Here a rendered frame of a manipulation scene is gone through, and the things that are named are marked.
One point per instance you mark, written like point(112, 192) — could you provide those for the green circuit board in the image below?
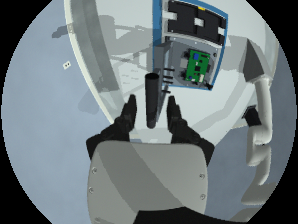
point(197, 66)

